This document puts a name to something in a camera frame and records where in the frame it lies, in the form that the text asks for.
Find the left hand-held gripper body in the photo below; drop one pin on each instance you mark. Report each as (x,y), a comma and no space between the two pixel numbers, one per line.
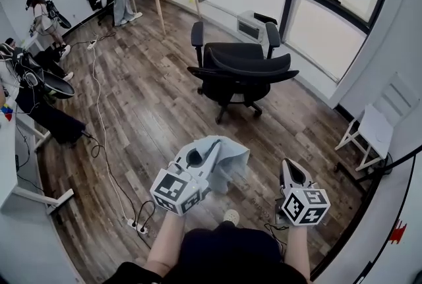
(173,188)

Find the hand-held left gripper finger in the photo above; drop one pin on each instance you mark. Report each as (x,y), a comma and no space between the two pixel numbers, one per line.
(183,154)
(211,165)

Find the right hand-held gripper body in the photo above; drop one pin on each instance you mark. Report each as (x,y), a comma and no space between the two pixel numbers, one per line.
(305,208)

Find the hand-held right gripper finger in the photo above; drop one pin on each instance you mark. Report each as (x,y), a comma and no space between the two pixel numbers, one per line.
(305,175)
(283,177)

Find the light blue clothes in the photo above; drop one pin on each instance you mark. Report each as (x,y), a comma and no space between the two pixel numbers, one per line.
(230,164)

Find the black office chair with headrest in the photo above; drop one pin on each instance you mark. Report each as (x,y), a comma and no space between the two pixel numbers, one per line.
(237,78)

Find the person's right forearm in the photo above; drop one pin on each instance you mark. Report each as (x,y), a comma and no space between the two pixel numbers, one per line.
(296,249)

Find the person's left forearm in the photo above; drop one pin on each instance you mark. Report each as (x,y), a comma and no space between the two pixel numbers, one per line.
(168,243)

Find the white folding chair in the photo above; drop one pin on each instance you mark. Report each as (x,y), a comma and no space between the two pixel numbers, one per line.
(379,128)

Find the white power strip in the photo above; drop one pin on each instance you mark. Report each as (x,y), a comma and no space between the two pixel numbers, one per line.
(133,222)
(91,45)

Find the person's cream clog shoe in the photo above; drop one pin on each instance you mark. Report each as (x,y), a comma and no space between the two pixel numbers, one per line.
(230,216)

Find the black-framed whiteboard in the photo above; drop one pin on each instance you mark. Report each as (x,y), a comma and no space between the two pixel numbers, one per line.
(379,243)

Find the person's black clothing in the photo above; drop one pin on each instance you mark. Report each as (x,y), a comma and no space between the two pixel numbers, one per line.
(224,253)

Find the red sticker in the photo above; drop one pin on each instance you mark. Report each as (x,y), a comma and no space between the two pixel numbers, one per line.
(398,231)

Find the dark oval back pack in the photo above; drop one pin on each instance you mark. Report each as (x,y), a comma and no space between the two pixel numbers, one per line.
(61,86)

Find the white toaster oven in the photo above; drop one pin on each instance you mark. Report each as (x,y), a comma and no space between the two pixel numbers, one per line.
(247,27)

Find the black flat device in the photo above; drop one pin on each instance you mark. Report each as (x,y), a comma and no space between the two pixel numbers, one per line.
(263,17)

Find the white desk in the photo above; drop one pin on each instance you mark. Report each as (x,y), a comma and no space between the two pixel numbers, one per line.
(6,160)

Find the colourful toy blocks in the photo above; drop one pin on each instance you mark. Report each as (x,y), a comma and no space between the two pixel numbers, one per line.
(7,113)

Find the small white table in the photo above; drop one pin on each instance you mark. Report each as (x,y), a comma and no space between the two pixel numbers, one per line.
(33,42)

